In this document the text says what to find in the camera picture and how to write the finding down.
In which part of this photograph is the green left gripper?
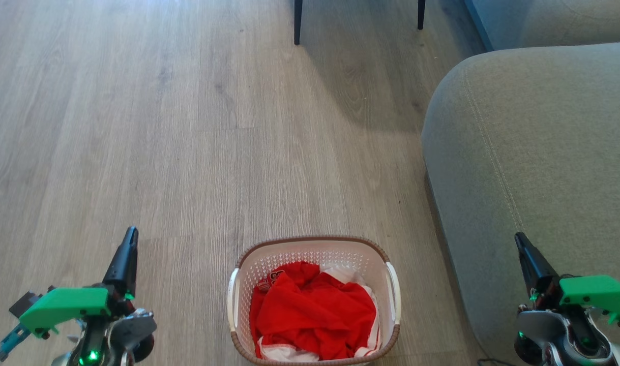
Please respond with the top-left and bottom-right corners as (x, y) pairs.
(19, 227), (139, 339)

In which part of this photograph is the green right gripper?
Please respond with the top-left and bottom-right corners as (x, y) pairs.
(514, 232), (620, 327)

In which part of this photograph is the white perforated laundry basket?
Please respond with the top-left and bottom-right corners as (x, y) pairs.
(227, 235), (402, 366)

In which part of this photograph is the fabric sofa chaise with seam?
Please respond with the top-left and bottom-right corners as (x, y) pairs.
(421, 42), (620, 366)

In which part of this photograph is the fabric sofa section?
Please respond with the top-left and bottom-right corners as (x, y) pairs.
(464, 0), (620, 52)

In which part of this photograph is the grey chair with dark legs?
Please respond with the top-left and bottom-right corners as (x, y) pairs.
(293, 0), (427, 46)

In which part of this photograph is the teal cable connector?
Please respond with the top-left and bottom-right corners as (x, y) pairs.
(0, 324), (32, 362)

